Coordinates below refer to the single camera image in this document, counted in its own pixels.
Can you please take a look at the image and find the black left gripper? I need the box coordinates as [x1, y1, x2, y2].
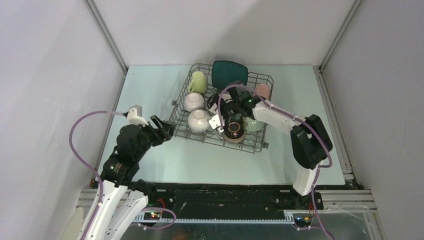
[134, 114, 176, 160]

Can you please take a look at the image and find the green ceramic bowl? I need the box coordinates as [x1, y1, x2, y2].
[245, 118, 265, 132]

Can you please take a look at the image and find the pink mug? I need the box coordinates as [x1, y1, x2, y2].
[255, 83, 271, 100]

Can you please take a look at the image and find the brown dotted bowl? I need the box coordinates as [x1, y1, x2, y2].
[223, 121, 246, 144]

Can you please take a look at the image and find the teal square plate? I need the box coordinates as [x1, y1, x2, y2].
[211, 60, 249, 90]

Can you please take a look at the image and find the small white bowl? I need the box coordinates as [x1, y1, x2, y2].
[183, 92, 205, 112]

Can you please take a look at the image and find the light green mug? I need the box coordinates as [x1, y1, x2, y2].
[187, 71, 208, 94]

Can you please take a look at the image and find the large white plate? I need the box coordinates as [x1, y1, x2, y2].
[205, 93, 232, 115]

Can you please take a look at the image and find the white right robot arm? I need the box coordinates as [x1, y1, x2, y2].
[209, 84, 333, 209]

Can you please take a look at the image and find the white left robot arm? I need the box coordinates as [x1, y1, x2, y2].
[78, 112, 176, 240]

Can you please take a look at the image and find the grey wire dish rack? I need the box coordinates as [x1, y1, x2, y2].
[168, 62, 275, 154]

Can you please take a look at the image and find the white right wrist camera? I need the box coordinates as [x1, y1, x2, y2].
[208, 114, 225, 133]

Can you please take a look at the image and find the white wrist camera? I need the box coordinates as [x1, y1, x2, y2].
[126, 105, 148, 127]
[208, 114, 225, 133]

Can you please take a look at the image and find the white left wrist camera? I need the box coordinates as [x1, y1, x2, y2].
[126, 105, 148, 127]

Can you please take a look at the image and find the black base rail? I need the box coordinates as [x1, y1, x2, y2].
[77, 180, 345, 224]

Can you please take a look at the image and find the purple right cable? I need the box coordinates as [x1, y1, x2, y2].
[216, 83, 335, 240]

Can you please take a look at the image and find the purple cable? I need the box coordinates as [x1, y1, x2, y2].
[216, 83, 335, 240]
[68, 110, 177, 240]

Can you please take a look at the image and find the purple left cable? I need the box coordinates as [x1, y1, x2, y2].
[68, 110, 177, 240]

